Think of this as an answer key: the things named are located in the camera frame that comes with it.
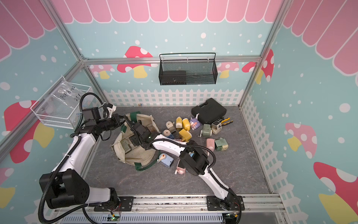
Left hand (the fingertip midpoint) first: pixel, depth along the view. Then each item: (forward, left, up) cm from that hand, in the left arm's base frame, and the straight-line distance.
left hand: (127, 119), depth 81 cm
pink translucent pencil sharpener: (-22, -31, -19) cm, 43 cm away
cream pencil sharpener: (+8, -24, -17) cm, 31 cm away
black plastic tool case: (+23, -53, -18) cm, 60 cm away
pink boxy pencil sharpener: (-6, -50, -16) cm, 53 cm away
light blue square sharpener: (-17, -22, -18) cm, 33 cm away
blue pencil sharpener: (+2, -21, -16) cm, 27 cm away
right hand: (-2, -3, -13) cm, 13 cm away
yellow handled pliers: (+18, -64, -22) cm, 70 cm away
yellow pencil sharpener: (+3, -34, -21) cm, 40 cm away
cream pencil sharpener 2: (+7, -56, -16) cm, 58 cm away
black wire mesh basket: (+32, -35, +12) cm, 49 cm away
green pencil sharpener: (+5, -49, -18) cm, 52 cm away
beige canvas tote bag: (-14, -4, -21) cm, 26 cm away
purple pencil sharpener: (+13, -40, -17) cm, 46 cm away
